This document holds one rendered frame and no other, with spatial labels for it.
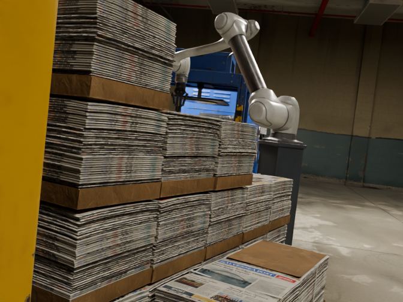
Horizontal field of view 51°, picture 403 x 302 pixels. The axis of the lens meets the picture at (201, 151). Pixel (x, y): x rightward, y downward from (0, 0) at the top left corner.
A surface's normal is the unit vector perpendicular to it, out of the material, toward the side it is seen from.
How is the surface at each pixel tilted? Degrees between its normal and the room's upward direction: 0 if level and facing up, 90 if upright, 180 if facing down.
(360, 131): 90
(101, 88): 93
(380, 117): 90
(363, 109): 90
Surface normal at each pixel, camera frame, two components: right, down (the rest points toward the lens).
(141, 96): 0.86, 0.18
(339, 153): -0.16, 0.04
